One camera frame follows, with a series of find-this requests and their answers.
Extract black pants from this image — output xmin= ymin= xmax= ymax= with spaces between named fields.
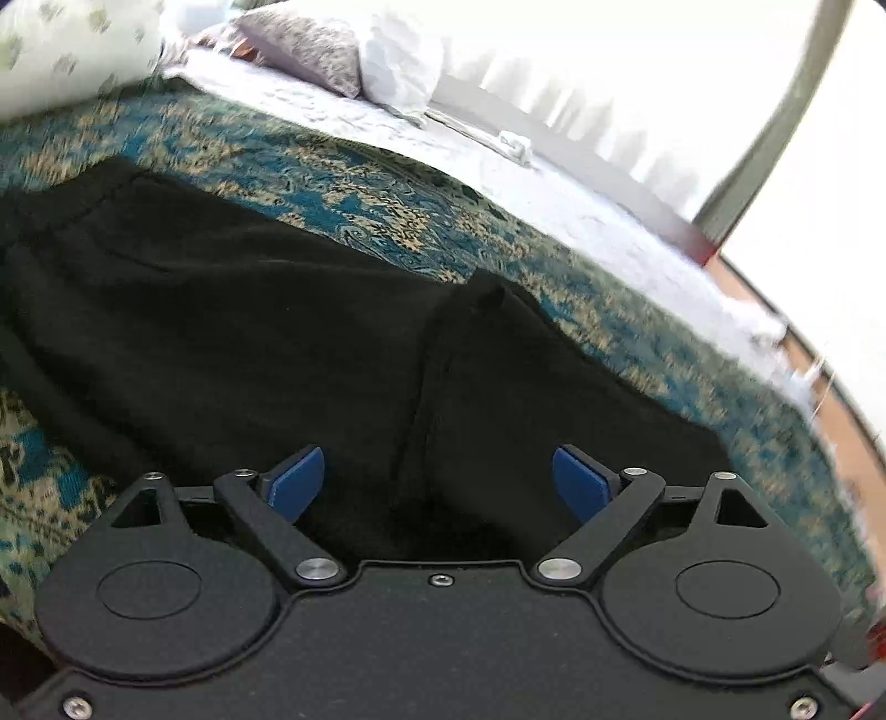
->
xmin=2 ymin=159 xmax=732 ymax=563

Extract blue paisley patterned bedspread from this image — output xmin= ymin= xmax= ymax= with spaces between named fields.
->
xmin=2 ymin=83 xmax=878 ymax=620

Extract white bed sheet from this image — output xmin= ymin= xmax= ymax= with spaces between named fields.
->
xmin=162 ymin=48 xmax=814 ymax=415

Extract green curtain right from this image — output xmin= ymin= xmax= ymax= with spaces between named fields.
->
xmin=692 ymin=0 xmax=853 ymax=249

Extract purple floral pillow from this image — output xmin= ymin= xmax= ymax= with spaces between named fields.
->
xmin=234 ymin=3 xmax=362 ymax=99

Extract white pillow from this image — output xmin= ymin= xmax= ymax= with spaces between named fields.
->
xmin=359 ymin=11 xmax=445 ymax=127

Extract white floral duvet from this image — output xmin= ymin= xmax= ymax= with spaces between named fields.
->
xmin=2 ymin=0 xmax=179 ymax=121

